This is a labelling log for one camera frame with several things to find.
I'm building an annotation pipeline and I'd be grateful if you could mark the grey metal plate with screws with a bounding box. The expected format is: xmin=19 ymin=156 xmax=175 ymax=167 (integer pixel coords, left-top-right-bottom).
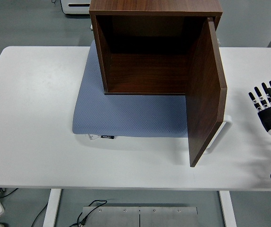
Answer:
xmin=139 ymin=207 xmax=198 ymax=227
xmin=81 ymin=206 xmax=140 ymax=227

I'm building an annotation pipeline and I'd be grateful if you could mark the black cable with plug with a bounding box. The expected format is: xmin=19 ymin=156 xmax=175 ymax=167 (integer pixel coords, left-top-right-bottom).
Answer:
xmin=69 ymin=200 xmax=108 ymax=227

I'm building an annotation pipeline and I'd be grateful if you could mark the white appliance with slot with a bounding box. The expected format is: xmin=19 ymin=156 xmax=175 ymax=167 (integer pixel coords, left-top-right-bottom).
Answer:
xmin=61 ymin=0 xmax=91 ymax=16

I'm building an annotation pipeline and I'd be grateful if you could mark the brown wooden cabinet body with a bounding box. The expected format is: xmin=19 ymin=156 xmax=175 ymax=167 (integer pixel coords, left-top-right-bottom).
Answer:
xmin=89 ymin=0 xmax=223 ymax=96

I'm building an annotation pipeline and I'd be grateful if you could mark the white cabinet door handle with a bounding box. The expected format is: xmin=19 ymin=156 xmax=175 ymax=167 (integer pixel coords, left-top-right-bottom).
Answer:
xmin=205 ymin=115 xmax=233 ymax=154

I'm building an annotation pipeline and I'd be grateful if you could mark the thin black floor cable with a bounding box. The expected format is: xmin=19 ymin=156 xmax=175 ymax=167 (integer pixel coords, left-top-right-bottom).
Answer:
xmin=30 ymin=204 xmax=49 ymax=227

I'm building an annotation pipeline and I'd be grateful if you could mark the white table leg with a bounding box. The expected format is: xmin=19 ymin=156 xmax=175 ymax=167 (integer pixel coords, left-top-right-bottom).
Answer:
xmin=218 ymin=190 xmax=237 ymax=227
xmin=42 ymin=188 xmax=62 ymax=227

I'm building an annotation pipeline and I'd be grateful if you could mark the blue textured mat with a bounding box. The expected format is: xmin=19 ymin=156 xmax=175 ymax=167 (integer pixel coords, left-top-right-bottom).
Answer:
xmin=72 ymin=40 xmax=190 ymax=138

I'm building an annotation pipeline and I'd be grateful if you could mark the brown wooden cabinet door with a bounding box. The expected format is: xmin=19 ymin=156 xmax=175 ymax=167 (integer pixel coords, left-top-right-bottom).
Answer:
xmin=185 ymin=17 xmax=228 ymax=168

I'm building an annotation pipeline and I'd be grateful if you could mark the black cable at power strip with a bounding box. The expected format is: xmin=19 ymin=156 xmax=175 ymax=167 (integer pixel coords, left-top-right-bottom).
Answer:
xmin=0 ymin=187 xmax=19 ymax=199

